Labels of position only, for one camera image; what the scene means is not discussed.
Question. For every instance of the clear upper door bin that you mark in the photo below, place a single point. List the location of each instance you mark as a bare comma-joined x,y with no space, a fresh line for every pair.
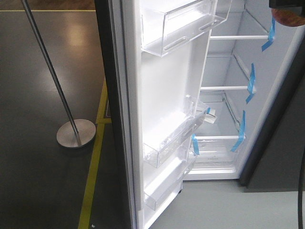
170,24

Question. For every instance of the clear lower door bin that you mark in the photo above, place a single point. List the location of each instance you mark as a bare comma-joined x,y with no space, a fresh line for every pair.
160,188

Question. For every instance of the silver stanchion post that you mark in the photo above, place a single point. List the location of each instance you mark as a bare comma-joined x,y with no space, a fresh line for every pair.
75,133

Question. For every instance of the clear middle door bin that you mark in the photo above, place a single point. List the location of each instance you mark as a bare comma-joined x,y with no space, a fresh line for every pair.
172,130

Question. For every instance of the white paper packet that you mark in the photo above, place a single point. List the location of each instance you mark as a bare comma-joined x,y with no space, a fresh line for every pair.
210,116

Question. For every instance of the clear door bin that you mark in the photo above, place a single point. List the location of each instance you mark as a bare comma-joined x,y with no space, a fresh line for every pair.
160,188
170,24
172,130

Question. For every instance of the fridge door with bins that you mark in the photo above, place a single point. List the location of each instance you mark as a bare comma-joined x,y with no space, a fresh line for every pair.
142,88

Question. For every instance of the red yellow apple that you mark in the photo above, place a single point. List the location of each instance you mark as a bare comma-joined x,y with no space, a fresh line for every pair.
287,17

